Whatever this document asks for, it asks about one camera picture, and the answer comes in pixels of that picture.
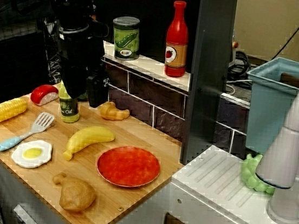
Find yellow toy corn cob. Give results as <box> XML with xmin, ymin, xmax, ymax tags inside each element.
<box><xmin>0</xmin><ymin>95</ymin><xmax>29</xmax><ymax>130</ymax></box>

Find white toy sink unit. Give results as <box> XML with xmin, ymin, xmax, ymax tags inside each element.
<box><xmin>102</xmin><ymin>132</ymin><xmax>299</xmax><ymax>224</ymax></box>

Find green pea can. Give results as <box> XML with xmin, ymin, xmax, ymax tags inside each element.
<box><xmin>108</xmin><ymin>14</ymin><xmax>144</xmax><ymax>62</ymax></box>

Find brown toy chicken drumstick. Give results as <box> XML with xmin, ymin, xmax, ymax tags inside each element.
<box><xmin>49</xmin><ymin>171</ymin><xmax>99</xmax><ymax>215</ymax></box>

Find white spatula blue handle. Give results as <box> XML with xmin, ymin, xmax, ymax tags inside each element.
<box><xmin>0</xmin><ymin>106</ymin><xmax>56</xmax><ymax>160</ymax></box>

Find dark metal post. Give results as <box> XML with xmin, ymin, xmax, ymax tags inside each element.
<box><xmin>179</xmin><ymin>0</ymin><xmax>238</xmax><ymax>169</ymax></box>

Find tiled backsplash with shelf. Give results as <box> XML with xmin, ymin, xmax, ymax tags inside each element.
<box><xmin>90</xmin><ymin>40</ymin><xmax>257</xmax><ymax>160</ymax></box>

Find toy croissant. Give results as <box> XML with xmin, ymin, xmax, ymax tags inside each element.
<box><xmin>96</xmin><ymin>100</ymin><xmax>131</xmax><ymax>123</ymax></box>

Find green olive oil bottle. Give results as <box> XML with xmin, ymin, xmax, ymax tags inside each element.
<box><xmin>54</xmin><ymin>80</ymin><xmax>84</xmax><ymax>125</ymax></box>

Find green toy grapes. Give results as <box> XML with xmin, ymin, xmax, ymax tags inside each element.
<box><xmin>239</xmin><ymin>152</ymin><xmax>280</xmax><ymax>195</ymax></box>

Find red round plate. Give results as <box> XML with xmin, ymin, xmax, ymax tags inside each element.
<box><xmin>94</xmin><ymin>143</ymin><xmax>163</xmax><ymax>192</ymax></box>

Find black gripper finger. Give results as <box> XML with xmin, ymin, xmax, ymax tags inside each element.
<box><xmin>59</xmin><ymin>74</ymin><xmax>89</xmax><ymax>102</ymax></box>
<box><xmin>83</xmin><ymin>68</ymin><xmax>112</xmax><ymax>111</ymax></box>

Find wooden countertop board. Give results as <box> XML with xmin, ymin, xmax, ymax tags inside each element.
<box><xmin>0</xmin><ymin>77</ymin><xmax>192</xmax><ymax>224</ymax></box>

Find red ketchup bottle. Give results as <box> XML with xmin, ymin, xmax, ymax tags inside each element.
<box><xmin>161</xmin><ymin>0</ymin><xmax>194</xmax><ymax>79</ymax></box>

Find yellow toy banana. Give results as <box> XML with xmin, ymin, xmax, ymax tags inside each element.
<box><xmin>62</xmin><ymin>122</ymin><xmax>117</xmax><ymax>167</ymax></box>

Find light blue plastic bin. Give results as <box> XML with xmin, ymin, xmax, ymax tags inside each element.
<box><xmin>235</xmin><ymin>53</ymin><xmax>299</xmax><ymax>169</ymax></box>

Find toy fried egg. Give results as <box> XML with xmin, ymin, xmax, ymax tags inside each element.
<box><xmin>10</xmin><ymin>136</ymin><xmax>54</xmax><ymax>171</ymax></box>

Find red white toy sushi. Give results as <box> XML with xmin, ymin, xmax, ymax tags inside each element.
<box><xmin>29</xmin><ymin>83</ymin><xmax>60</xmax><ymax>108</ymax></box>

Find black cable bundle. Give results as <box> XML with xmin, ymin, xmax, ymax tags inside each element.
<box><xmin>227</xmin><ymin>49</ymin><xmax>259</xmax><ymax>77</ymax></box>

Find white cable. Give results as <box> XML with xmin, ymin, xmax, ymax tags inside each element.
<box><xmin>224</xmin><ymin>76</ymin><xmax>253</xmax><ymax>98</ymax></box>

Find grey toy faucet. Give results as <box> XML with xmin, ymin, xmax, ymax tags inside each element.
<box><xmin>249</xmin><ymin>68</ymin><xmax>299</xmax><ymax>224</ymax></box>

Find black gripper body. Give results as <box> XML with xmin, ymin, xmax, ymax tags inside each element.
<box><xmin>52</xmin><ymin>22</ymin><xmax>109</xmax><ymax>84</ymax></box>

